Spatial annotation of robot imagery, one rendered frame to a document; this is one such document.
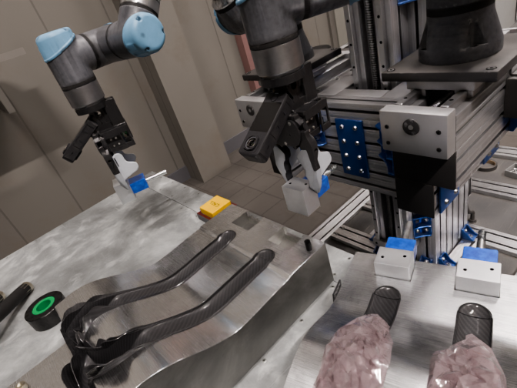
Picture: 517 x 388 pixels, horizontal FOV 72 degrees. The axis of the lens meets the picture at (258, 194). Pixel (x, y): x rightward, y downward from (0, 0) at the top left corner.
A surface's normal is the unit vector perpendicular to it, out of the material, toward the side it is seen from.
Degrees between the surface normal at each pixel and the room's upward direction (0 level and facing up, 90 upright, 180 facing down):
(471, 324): 2
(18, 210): 90
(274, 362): 0
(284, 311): 90
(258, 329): 90
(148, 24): 90
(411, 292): 0
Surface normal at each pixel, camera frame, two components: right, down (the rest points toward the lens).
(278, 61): -0.02, 0.53
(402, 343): -0.01, -0.99
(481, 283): -0.48, 0.57
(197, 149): 0.64, 0.24
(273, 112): -0.58, -0.41
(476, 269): -0.28, -0.82
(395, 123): -0.72, 0.52
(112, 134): 0.38, 0.39
